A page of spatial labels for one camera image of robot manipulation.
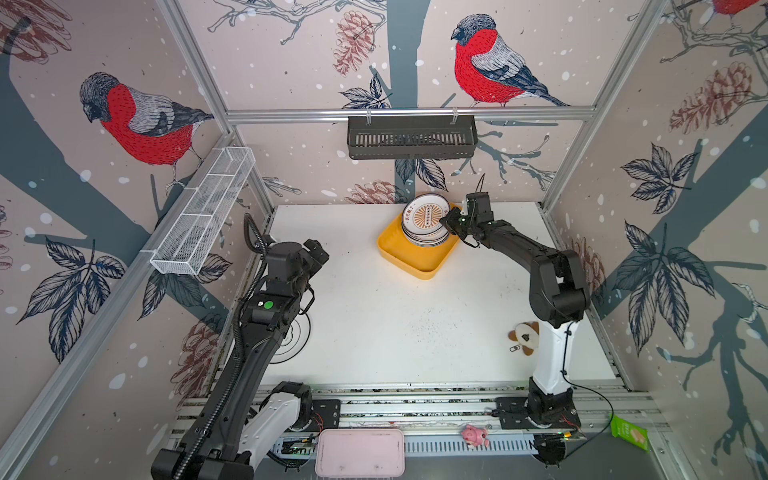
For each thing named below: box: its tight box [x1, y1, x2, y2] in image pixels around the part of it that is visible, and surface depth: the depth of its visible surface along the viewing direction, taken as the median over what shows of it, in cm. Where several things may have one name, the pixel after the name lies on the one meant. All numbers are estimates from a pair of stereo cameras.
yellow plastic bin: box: [377, 203, 463, 280], surface depth 105 cm
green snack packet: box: [610, 413, 651, 453], surface depth 71 cm
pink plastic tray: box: [315, 429, 405, 478], surface depth 69 cm
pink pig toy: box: [461, 424, 489, 448], surface depth 70 cm
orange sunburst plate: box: [402, 193, 450, 235], surface depth 106 cm
